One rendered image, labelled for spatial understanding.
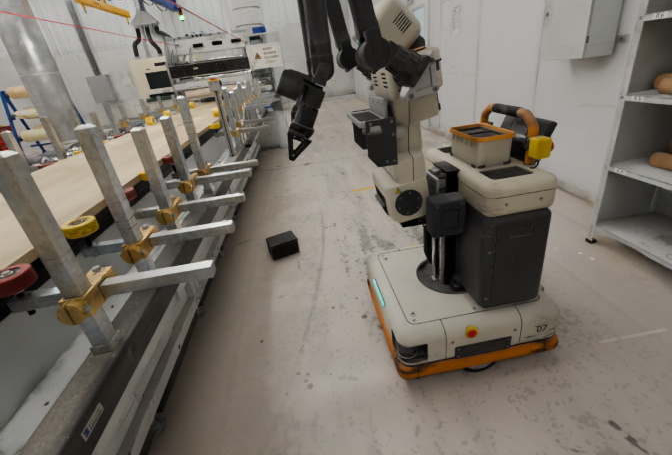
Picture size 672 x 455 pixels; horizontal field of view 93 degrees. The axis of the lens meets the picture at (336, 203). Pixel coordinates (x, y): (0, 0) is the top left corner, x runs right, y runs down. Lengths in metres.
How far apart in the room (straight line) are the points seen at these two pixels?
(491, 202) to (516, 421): 0.79
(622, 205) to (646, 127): 0.47
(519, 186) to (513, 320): 0.54
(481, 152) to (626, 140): 1.28
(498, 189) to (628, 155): 1.41
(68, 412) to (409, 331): 0.99
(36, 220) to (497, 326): 1.39
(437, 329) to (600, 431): 0.60
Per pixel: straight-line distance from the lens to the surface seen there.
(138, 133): 1.21
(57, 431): 0.84
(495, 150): 1.29
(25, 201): 0.79
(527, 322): 1.49
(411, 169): 1.16
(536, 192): 1.23
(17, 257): 1.08
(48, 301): 0.96
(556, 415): 1.56
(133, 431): 1.51
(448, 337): 1.36
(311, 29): 0.91
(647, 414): 1.69
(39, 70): 6.59
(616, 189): 2.52
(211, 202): 1.26
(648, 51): 2.35
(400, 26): 1.10
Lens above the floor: 1.23
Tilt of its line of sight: 24 degrees down
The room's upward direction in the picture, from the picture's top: 8 degrees counter-clockwise
